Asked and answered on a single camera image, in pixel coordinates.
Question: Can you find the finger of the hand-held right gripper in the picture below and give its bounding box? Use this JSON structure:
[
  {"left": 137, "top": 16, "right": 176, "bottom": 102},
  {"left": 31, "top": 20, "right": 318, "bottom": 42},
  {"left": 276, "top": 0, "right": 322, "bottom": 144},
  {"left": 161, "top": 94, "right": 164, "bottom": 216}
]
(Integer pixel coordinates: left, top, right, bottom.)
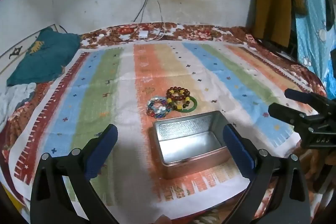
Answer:
[
  {"left": 268, "top": 103, "right": 307, "bottom": 125},
  {"left": 285, "top": 88, "right": 332, "bottom": 109}
]

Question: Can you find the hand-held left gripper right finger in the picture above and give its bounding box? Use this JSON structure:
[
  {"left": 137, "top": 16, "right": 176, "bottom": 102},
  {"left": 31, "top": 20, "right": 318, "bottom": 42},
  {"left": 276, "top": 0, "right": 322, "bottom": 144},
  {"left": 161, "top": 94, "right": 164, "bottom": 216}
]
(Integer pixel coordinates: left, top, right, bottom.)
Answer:
[{"left": 223, "top": 123, "right": 311, "bottom": 224}]

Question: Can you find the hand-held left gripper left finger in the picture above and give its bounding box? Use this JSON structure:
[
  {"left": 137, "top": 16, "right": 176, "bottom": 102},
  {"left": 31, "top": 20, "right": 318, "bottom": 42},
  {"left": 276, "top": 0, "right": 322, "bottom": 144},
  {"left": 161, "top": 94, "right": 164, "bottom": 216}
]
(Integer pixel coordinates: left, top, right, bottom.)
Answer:
[{"left": 30, "top": 124, "right": 118, "bottom": 224}]

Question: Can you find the silver metal tin box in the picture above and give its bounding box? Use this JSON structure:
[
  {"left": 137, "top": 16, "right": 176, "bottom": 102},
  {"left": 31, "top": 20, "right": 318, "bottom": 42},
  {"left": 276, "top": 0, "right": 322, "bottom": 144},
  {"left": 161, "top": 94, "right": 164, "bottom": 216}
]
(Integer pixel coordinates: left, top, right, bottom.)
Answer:
[{"left": 148, "top": 110, "right": 233, "bottom": 180}]

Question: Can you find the green jade bangle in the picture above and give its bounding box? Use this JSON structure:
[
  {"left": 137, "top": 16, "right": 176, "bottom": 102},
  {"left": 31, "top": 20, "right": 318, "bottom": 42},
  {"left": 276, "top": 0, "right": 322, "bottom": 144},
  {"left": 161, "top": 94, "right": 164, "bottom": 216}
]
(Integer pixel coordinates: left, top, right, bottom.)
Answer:
[{"left": 174, "top": 95, "right": 198, "bottom": 112}]

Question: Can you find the light blue bead bracelet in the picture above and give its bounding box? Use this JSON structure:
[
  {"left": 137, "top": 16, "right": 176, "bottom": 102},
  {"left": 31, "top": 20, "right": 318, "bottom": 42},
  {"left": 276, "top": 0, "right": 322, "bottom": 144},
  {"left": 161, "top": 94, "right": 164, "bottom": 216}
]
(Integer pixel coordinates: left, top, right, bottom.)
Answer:
[{"left": 147, "top": 96, "right": 168, "bottom": 112}]

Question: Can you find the charm bracelet with white bear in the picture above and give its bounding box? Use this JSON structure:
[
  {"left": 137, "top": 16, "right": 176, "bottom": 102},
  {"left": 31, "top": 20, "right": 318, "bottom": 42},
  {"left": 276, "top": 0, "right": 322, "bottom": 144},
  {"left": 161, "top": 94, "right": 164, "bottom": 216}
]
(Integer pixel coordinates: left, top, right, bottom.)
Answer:
[{"left": 154, "top": 102, "right": 171, "bottom": 115}]

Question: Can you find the person's left hand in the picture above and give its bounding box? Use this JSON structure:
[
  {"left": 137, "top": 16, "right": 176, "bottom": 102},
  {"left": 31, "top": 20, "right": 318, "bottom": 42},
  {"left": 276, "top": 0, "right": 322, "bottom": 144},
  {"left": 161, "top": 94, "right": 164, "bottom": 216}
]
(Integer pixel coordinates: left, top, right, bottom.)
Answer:
[{"left": 154, "top": 215, "right": 172, "bottom": 224}]

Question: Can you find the striped colourful mat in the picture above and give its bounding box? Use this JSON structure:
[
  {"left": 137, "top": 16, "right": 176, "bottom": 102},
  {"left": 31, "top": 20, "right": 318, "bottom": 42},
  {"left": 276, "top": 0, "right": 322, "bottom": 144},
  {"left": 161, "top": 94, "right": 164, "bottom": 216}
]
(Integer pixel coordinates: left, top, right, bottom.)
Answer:
[{"left": 13, "top": 41, "right": 302, "bottom": 207}]

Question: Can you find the blue printed hanging cloth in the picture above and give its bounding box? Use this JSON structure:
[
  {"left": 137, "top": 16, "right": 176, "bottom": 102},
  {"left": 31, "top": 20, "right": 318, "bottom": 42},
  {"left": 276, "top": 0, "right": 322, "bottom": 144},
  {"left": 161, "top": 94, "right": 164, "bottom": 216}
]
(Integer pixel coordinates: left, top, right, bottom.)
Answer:
[{"left": 259, "top": 0, "right": 336, "bottom": 98}]

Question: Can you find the mustard yellow hanging cloth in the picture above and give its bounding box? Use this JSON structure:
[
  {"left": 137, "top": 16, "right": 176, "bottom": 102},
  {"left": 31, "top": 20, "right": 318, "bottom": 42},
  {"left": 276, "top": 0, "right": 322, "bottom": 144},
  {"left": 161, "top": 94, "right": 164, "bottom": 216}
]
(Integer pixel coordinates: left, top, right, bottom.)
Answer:
[{"left": 252, "top": 0, "right": 303, "bottom": 48}]

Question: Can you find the pale crumpled cloth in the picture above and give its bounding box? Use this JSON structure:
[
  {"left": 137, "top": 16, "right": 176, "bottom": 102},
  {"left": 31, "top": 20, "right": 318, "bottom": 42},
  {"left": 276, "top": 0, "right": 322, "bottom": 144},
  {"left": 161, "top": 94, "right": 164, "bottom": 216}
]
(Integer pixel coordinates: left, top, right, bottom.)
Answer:
[{"left": 0, "top": 82, "right": 37, "bottom": 131}]

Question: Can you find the teal cloth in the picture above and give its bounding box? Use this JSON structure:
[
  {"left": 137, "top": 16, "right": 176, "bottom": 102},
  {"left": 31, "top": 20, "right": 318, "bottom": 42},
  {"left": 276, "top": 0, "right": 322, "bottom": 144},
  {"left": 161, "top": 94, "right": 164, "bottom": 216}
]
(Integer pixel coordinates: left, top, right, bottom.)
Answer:
[{"left": 7, "top": 28, "right": 81, "bottom": 87}]

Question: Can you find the white patterned pillow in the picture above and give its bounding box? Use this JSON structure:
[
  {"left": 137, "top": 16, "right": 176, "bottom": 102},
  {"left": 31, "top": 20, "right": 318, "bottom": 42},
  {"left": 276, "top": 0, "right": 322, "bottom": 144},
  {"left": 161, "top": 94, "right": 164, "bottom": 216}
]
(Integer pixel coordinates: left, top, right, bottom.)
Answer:
[{"left": 0, "top": 24, "right": 58, "bottom": 75}]

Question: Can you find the dark multicolour bead bracelet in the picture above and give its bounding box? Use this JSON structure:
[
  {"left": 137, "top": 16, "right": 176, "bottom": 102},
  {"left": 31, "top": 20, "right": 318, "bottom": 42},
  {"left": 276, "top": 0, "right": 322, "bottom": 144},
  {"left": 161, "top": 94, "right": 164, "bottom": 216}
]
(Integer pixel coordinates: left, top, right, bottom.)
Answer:
[{"left": 146, "top": 98, "right": 172, "bottom": 119}]

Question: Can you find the red and yellow bead bracelet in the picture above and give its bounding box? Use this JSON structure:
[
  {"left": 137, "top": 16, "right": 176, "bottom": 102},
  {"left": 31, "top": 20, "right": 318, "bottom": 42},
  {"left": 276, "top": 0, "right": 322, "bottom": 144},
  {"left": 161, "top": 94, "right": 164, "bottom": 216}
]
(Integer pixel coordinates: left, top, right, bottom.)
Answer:
[{"left": 166, "top": 87, "right": 192, "bottom": 110}]

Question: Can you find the dark charger cable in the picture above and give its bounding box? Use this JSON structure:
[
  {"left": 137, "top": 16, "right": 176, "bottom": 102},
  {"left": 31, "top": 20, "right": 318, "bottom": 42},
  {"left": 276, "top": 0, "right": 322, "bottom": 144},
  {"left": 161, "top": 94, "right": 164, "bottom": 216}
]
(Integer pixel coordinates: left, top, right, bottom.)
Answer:
[
  {"left": 146, "top": 0, "right": 166, "bottom": 41},
  {"left": 131, "top": 0, "right": 153, "bottom": 30}
]

